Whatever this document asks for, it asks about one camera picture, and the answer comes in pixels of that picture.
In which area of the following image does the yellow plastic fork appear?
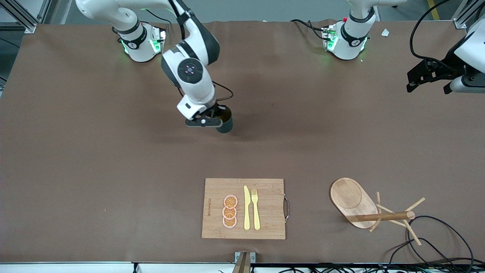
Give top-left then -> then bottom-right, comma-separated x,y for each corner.
251,189 -> 261,231

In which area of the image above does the wooden mug rack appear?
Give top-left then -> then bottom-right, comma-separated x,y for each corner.
330,177 -> 426,246

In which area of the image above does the black base cable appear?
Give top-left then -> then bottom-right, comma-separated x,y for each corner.
291,19 -> 327,41
144,9 -> 170,36

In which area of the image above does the aluminium frame profile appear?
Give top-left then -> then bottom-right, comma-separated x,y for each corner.
0,0 -> 38,34
453,0 -> 485,29

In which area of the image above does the bamboo cutting board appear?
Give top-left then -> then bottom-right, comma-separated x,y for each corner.
202,178 -> 286,240

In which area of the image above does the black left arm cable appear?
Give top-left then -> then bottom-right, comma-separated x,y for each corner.
410,0 -> 463,71

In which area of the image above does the metal table edge bracket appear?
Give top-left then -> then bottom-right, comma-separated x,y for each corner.
234,251 -> 256,273

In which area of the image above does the dark green ribbed cup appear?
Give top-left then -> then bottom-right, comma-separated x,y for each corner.
215,107 -> 233,134

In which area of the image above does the black looped floor cable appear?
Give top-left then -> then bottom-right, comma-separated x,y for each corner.
406,215 -> 475,268
386,237 -> 485,268

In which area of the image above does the brown table cover sheet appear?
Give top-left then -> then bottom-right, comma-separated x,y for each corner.
0,20 -> 485,264

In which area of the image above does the yellow plastic knife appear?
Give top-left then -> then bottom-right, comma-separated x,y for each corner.
244,185 -> 251,231

